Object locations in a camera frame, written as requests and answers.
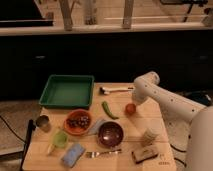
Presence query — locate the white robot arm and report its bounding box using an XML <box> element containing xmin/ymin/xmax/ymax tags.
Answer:
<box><xmin>132</xmin><ymin>71</ymin><xmax>213</xmax><ymax>171</ymax></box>

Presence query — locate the blue sponge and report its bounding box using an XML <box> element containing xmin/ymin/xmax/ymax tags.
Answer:
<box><xmin>62</xmin><ymin>143</ymin><xmax>85</xmax><ymax>167</ymax></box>

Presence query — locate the white paper cup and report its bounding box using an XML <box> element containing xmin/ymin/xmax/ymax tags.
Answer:
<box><xmin>142</xmin><ymin>128</ymin><xmax>159</xmax><ymax>146</ymax></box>

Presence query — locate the black power cable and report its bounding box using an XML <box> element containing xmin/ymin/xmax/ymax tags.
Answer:
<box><xmin>171</xmin><ymin>143</ymin><xmax>188</xmax><ymax>168</ymax></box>

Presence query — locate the red apple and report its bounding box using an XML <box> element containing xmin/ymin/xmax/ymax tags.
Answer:
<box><xmin>125</xmin><ymin>103</ymin><xmax>136</xmax><ymax>115</ymax></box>

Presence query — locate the purple bowl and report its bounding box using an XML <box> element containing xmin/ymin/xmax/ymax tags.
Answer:
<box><xmin>97</xmin><ymin>121</ymin><xmax>124</xmax><ymax>148</ymax></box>

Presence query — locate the silver fork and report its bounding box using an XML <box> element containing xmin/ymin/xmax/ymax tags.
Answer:
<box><xmin>86</xmin><ymin>149</ymin><xmax>122</xmax><ymax>158</ymax></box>

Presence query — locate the green chili pepper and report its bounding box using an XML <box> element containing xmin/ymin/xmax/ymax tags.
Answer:
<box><xmin>102</xmin><ymin>101</ymin><xmax>119</xmax><ymax>120</ymax></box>

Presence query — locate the green measuring cup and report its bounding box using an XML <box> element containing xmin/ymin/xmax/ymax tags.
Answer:
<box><xmin>47</xmin><ymin>129</ymin><xmax>68</xmax><ymax>155</ymax></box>

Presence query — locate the small metal cup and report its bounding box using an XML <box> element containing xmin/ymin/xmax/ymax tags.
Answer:
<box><xmin>36</xmin><ymin>115</ymin><xmax>51</xmax><ymax>132</ymax></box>

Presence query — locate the orange bowl with grapes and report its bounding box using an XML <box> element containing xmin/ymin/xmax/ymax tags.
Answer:
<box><xmin>63</xmin><ymin>109</ymin><xmax>92</xmax><ymax>136</ymax></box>

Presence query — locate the green plastic tray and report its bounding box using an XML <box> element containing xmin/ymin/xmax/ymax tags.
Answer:
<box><xmin>39</xmin><ymin>75</ymin><xmax>94</xmax><ymax>109</ymax></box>

